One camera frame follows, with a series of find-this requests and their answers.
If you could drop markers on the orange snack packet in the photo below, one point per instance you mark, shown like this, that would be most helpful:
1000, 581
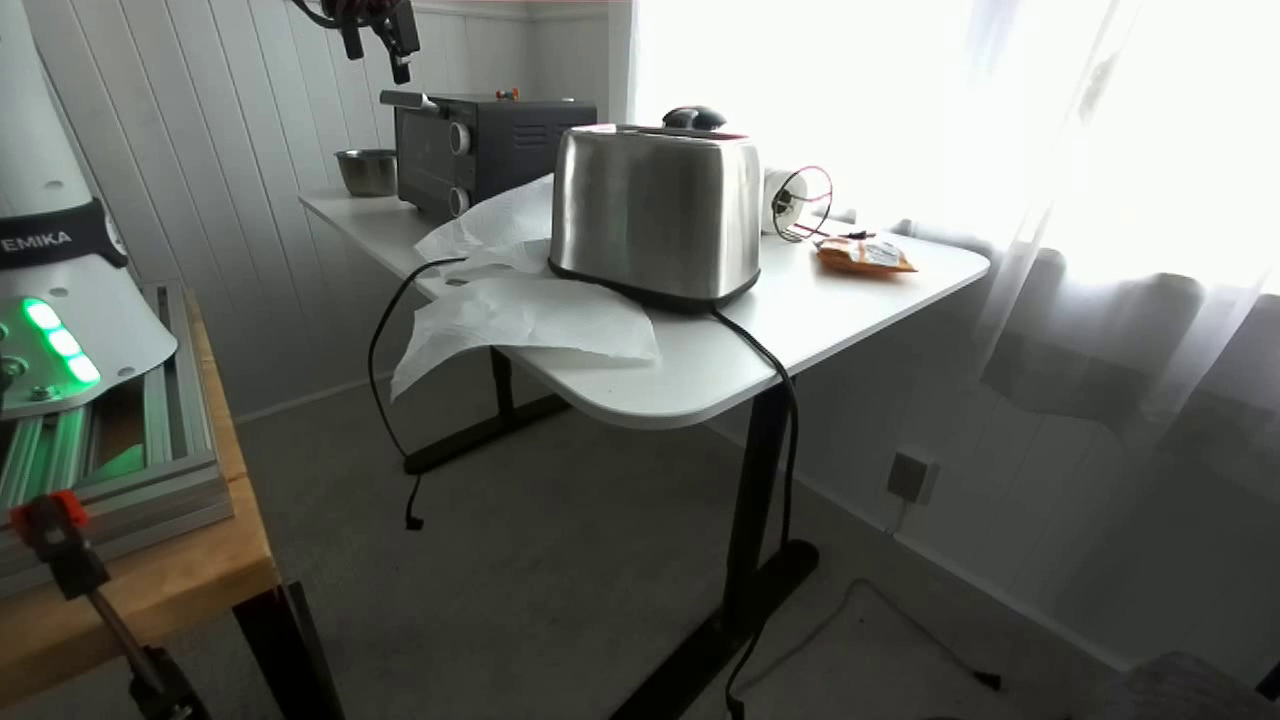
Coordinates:
864, 256

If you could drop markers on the stainless steel toaster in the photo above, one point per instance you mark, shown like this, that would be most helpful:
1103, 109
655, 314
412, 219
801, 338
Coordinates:
655, 215

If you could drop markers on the wooden workbench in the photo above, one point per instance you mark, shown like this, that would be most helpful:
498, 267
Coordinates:
173, 587

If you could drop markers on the black computer mouse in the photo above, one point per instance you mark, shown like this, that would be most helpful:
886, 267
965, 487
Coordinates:
694, 116

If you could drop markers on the dark sofa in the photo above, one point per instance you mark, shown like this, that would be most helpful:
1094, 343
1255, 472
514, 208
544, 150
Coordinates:
1132, 363

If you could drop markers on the grey wall socket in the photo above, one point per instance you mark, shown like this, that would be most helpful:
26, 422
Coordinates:
914, 476

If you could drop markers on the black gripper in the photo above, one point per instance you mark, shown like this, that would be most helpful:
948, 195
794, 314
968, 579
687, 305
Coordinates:
373, 15

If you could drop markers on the white sheer curtain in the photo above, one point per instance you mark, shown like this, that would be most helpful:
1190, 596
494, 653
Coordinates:
1162, 162

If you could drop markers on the black toaster oven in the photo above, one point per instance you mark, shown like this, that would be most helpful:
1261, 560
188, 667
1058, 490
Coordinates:
526, 144

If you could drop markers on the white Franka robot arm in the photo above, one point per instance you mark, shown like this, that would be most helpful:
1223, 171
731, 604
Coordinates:
62, 305

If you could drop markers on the red and black clamp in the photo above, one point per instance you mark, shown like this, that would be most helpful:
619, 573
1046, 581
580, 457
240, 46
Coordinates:
62, 533

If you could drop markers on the white cloth towel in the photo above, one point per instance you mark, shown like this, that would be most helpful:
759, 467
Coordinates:
521, 314

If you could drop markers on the small metal cup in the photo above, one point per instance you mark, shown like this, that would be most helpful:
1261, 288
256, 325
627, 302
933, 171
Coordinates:
366, 171

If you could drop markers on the aluminium profile base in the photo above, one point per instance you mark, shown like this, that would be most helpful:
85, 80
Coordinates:
161, 455

